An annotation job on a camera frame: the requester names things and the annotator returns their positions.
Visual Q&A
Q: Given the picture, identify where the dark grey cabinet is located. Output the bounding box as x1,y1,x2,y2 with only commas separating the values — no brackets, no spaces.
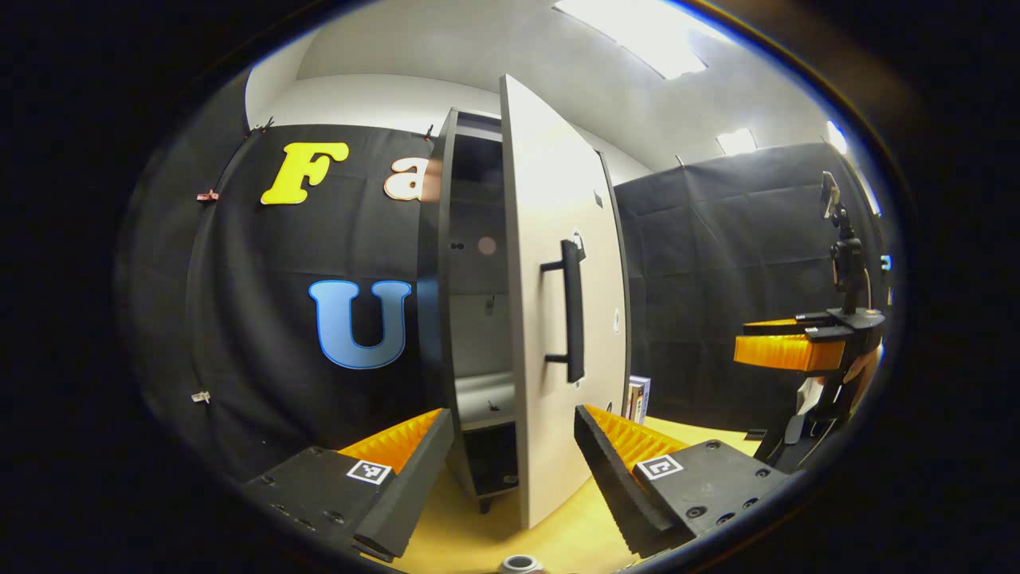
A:
418,108,635,516

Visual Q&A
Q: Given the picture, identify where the black backdrop cloth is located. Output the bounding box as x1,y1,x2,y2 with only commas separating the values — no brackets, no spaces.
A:
116,76,893,483

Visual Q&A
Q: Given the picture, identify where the blue white book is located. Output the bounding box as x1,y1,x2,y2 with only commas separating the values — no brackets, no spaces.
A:
627,375,651,426

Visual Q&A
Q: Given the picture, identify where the black cabinet door handle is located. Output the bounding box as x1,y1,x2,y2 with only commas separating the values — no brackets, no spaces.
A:
540,238,587,385

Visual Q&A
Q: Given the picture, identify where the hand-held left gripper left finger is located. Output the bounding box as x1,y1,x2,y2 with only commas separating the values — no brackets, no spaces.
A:
243,408,455,563

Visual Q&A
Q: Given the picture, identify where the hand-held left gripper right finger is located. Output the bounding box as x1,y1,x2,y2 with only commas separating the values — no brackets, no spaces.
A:
574,403,798,559

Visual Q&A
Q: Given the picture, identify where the long ceiling light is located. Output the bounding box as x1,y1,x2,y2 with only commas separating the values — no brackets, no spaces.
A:
554,0,720,81

